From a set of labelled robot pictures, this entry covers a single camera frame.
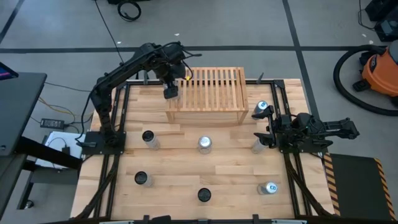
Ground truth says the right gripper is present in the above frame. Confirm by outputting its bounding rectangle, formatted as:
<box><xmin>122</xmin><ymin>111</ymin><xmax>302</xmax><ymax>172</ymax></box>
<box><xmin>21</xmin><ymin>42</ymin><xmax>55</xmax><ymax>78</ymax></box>
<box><xmin>252</xmin><ymin>105</ymin><xmax>299</xmax><ymax>149</ymax></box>

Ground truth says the Red Bull can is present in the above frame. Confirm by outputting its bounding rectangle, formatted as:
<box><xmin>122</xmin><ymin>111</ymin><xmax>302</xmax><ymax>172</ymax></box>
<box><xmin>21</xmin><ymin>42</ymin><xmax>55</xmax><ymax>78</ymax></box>
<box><xmin>257</xmin><ymin>181</ymin><xmax>279</xmax><ymax>196</ymax></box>
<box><xmin>251</xmin><ymin>100</ymin><xmax>269</xmax><ymax>121</ymax></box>

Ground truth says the Celsius Tropical Vibe can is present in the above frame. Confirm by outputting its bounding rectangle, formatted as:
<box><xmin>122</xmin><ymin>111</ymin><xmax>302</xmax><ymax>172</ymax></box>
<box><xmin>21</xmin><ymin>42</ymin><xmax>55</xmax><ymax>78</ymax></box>
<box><xmin>250</xmin><ymin>138</ymin><xmax>268</xmax><ymax>155</ymax></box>
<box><xmin>134</xmin><ymin>170</ymin><xmax>154</xmax><ymax>188</ymax></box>
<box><xmin>197</xmin><ymin>187</ymin><xmax>213</xmax><ymax>203</ymax></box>

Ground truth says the Celsius Peach Vibe can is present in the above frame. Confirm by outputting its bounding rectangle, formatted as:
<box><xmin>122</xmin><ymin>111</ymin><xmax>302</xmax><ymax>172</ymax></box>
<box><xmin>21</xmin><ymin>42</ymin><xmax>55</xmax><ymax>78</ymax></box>
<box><xmin>141</xmin><ymin>129</ymin><xmax>162</xmax><ymax>151</ymax></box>

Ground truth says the wooden slatted crate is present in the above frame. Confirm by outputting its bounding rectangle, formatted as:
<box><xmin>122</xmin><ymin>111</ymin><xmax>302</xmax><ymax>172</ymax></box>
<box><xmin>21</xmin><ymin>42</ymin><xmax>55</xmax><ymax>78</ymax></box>
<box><xmin>164</xmin><ymin>66</ymin><xmax>250</xmax><ymax>126</ymax></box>

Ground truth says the orange shop vacuum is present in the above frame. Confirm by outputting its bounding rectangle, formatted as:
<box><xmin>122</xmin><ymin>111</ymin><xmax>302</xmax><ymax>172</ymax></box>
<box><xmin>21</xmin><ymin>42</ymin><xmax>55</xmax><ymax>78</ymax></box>
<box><xmin>332</xmin><ymin>44</ymin><xmax>398</xmax><ymax>118</ymax></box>
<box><xmin>353</xmin><ymin>39</ymin><xmax>398</xmax><ymax>106</ymax></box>

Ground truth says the black mat with hazard stripes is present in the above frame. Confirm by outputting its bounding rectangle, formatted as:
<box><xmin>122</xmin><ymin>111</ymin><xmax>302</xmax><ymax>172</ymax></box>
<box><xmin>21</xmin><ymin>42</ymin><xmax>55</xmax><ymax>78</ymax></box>
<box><xmin>322</xmin><ymin>152</ymin><xmax>398</xmax><ymax>222</ymax></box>

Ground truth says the black power adapter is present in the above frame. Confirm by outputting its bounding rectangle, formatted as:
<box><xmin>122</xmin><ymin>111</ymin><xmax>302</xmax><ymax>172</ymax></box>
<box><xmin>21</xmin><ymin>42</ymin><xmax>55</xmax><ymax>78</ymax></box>
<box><xmin>39</xmin><ymin>118</ymin><xmax>65</xmax><ymax>130</ymax></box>

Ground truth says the white box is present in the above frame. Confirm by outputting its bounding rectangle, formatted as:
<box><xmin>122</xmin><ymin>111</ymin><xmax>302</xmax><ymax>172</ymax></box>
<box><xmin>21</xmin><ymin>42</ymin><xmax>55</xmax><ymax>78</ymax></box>
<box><xmin>34</xmin><ymin>131</ymin><xmax>86</xmax><ymax>170</ymax></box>

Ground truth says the person's head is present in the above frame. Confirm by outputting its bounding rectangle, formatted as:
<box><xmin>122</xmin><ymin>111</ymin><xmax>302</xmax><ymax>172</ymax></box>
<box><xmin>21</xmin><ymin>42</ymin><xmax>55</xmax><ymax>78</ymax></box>
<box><xmin>150</xmin><ymin>215</ymin><xmax>172</xmax><ymax>224</ymax></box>

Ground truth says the black case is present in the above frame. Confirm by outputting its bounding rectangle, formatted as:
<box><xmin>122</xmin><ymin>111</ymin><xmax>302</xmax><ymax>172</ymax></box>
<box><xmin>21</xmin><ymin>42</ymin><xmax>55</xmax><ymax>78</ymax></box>
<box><xmin>364</xmin><ymin>0</ymin><xmax>398</xmax><ymax>22</ymax></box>
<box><xmin>374</xmin><ymin>15</ymin><xmax>398</xmax><ymax>43</ymax></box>

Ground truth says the black desk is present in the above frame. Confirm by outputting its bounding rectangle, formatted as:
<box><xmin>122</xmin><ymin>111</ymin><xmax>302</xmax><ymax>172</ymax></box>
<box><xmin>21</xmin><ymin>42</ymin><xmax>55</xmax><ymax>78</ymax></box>
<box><xmin>0</xmin><ymin>72</ymin><xmax>83</xmax><ymax>215</ymax></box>

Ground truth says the laptop screen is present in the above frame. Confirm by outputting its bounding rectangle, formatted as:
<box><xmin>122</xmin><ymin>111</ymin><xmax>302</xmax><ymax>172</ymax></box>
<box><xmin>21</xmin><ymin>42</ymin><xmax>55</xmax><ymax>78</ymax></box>
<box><xmin>0</xmin><ymin>61</ymin><xmax>19</xmax><ymax>81</ymax></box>

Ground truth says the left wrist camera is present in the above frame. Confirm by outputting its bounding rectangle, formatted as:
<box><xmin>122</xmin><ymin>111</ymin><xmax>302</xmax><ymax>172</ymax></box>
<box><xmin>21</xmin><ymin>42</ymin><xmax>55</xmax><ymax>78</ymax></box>
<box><xmin>164</xmin><ymin>86</ymin><xmax>180</xmax><ymax>101</ymax></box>

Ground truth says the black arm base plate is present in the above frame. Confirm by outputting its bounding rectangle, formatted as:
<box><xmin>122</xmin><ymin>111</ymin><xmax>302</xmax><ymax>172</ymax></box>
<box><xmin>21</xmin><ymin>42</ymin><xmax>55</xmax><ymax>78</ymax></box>
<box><xmin>81</xmin><ymin>130</ymin><xmax>127</xmax><ymax>156</ymax></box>
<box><xmin>276</xmin><ymin>129</ymin><xmax>334</xmax><ymax>154</ymax></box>

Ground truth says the coiled black cable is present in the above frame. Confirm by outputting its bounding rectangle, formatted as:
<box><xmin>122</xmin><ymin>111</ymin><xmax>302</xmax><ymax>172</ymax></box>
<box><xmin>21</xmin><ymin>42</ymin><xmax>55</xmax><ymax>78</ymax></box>
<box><xmin>117</xmin><ymin>0</ymin><xmax>142</xmax><ymax>22</ymax></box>

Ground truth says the black hanging cable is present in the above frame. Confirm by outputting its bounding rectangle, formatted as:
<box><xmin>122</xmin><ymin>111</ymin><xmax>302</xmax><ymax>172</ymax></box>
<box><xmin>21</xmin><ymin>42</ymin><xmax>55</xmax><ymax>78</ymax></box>
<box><xmin>93</xmin><ymin>0</ymin><xmax>126</xmax><ymax>65</ymax></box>

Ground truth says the black aluminium table frame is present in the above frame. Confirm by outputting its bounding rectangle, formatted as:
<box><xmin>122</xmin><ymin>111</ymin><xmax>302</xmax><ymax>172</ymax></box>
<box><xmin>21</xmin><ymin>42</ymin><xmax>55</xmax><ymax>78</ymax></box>
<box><xmin>70</xmin><ymin>79</ymin><xmax>338</xmax><ymax>224</ymax></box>

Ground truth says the black floor cable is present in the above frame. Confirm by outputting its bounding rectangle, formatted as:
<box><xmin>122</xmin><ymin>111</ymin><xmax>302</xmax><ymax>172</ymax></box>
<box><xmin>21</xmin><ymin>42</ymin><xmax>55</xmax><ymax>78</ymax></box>
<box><xmin>357</xmin><ymin>0</ymin><xmax>379</xmax><ymax>32</ymax></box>

